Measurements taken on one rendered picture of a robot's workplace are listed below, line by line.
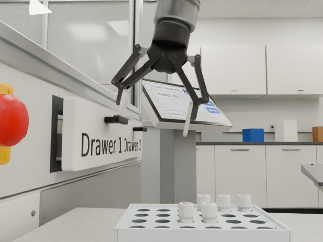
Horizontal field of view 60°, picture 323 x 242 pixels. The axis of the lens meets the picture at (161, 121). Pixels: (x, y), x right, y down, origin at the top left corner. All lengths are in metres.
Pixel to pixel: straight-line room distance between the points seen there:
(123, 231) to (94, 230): 0.14
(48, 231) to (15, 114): 0.17
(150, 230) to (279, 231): 0.09
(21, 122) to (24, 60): 0.15
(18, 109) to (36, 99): 0.17
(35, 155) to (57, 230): 0.10
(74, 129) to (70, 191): 0.12
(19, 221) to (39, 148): 0.09
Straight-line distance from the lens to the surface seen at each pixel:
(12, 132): 0.23
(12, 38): 0.37
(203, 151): 3.47
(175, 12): 0.57
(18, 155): 0.37
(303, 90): 4.28
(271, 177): 3.69
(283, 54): 4.31
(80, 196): 0.54
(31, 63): 0.39
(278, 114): 4.50
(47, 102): 0.43
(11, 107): 0.23
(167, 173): 1.47
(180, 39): 0.57
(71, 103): 0.43
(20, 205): 0.38
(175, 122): 1.28
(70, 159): 0.42
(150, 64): 0.57
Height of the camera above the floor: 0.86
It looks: 5 degrees up
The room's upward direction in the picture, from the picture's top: straight up
